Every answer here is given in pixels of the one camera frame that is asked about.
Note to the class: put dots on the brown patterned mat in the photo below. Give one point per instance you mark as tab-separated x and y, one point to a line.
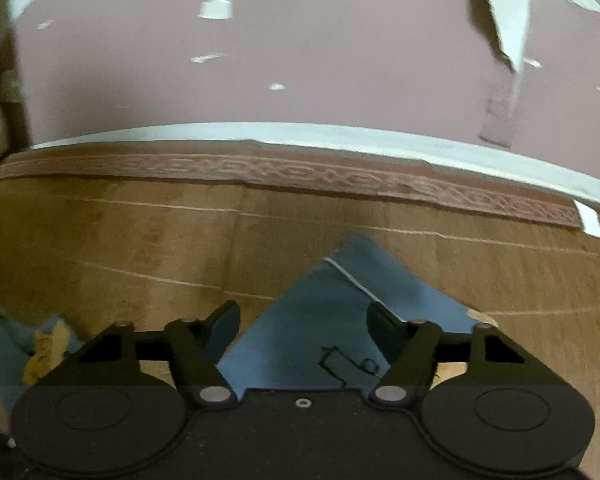
130	240

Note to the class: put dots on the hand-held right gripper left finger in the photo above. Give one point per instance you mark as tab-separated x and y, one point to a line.
224	324

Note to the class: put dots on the blue printed pants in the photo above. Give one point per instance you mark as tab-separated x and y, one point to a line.
320	320

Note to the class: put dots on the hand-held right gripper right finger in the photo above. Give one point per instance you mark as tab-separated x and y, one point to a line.
381	326

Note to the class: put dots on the teal yellow printed cloth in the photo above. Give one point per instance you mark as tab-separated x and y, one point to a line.
15	350

